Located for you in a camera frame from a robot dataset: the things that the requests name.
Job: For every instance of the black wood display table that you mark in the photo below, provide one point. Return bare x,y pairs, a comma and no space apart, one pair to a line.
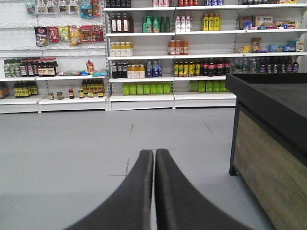
269,146

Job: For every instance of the white pegboard shelf unit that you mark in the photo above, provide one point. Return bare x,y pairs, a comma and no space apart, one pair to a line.
18,41

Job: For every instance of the white supermarket shelf unit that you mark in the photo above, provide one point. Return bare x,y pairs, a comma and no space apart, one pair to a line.
177,53

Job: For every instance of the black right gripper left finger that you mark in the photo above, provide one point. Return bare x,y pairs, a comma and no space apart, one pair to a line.
129,206

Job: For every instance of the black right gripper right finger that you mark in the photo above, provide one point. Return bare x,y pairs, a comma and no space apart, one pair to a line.
180,206

